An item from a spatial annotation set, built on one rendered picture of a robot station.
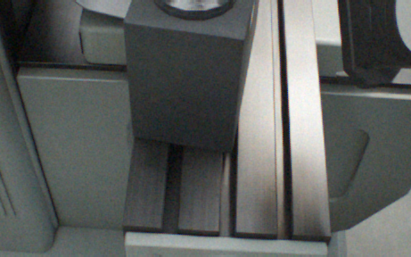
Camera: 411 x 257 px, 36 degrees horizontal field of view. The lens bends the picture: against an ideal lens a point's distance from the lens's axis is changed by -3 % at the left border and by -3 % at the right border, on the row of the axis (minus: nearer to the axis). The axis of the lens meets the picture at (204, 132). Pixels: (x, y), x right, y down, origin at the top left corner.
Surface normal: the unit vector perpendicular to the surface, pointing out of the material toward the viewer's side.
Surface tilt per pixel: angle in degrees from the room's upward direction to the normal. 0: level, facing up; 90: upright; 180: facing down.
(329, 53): 90
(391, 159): 90
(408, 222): 0
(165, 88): 90
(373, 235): 0
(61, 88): 90
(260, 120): 0
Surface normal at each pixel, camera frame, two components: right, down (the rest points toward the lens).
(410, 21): -0.98, 0.11
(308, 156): 0.04, -0.60
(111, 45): -0.04, 0.80
